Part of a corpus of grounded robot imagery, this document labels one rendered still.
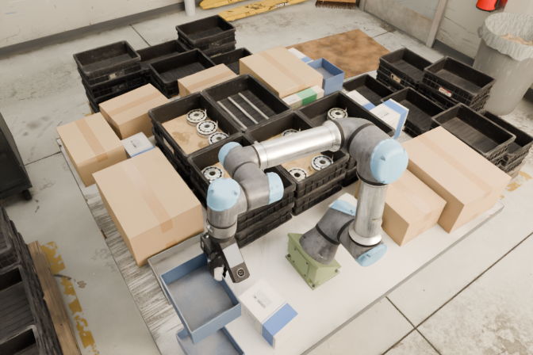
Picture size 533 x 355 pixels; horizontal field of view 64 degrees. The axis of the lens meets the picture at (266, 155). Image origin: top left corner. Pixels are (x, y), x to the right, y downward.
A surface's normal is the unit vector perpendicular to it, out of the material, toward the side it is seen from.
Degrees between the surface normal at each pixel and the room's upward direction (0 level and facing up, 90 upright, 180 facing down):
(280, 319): 0
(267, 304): 0
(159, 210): 0
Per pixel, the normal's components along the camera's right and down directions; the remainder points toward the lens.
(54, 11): 0.57, 0.58
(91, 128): 0.02, -0.72
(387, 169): 0.47, 0.45
